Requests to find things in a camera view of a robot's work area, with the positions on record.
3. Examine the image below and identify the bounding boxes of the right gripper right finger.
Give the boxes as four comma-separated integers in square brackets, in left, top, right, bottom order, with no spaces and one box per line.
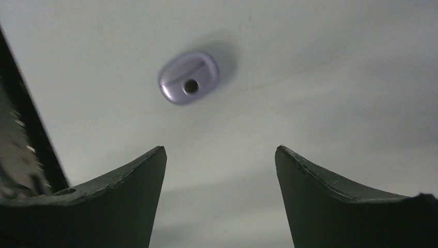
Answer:
[275,145,437,247]

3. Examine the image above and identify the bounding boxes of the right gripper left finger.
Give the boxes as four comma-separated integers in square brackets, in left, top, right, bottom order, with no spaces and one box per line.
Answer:
[1,146,167,247]

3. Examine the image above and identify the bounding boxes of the purple earbud charging case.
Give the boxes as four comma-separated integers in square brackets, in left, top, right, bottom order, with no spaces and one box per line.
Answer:
[158,51,220,105]

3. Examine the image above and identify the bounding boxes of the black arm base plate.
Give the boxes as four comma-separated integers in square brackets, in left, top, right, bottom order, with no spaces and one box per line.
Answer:
[1,33,69,200]

